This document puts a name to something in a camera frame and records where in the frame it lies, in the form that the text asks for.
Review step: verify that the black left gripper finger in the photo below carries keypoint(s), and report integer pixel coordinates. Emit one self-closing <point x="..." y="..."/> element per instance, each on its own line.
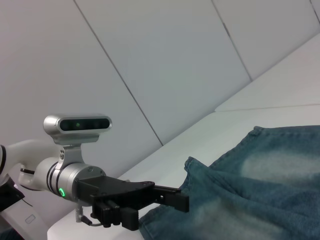
<point x="117" y="217"/>
<point x="172" y="198"/>

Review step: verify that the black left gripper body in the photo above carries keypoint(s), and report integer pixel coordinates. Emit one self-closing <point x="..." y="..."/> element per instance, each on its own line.
<point x="112" y="187"/>

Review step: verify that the blue denim shorts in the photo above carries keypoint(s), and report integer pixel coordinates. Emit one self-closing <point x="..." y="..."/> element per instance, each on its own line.
<point x="250" y="200"/>

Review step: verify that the white and silver left robot arm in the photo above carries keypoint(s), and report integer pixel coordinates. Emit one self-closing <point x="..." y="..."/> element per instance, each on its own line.
<point x="67" y="180"/>

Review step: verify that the white robot torso panel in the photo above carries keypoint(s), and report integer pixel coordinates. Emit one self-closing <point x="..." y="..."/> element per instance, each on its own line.
<point x="27" y="220"/>

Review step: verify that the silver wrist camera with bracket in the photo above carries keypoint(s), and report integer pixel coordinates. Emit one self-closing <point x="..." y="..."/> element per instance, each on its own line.
<point x="75" y="125"/>

